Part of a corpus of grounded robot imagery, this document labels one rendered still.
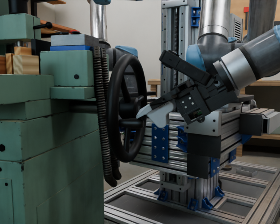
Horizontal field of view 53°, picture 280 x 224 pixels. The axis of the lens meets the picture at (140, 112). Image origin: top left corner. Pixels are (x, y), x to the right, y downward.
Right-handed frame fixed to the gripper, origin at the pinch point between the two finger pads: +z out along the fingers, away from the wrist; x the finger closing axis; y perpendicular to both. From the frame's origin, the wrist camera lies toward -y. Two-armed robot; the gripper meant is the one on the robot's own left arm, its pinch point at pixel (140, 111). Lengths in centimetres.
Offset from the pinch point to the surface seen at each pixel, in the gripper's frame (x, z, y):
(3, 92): -14.8, 18.1, -15.8
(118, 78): 0.1, 0.6, -9.0
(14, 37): 8.0, 24.6, -35.8
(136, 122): -1.0, 1.6, 1.8
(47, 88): 0.0, 18.0, -16.0
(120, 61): 3.5, -0.6, -12.9
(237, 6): 328, -79, -67
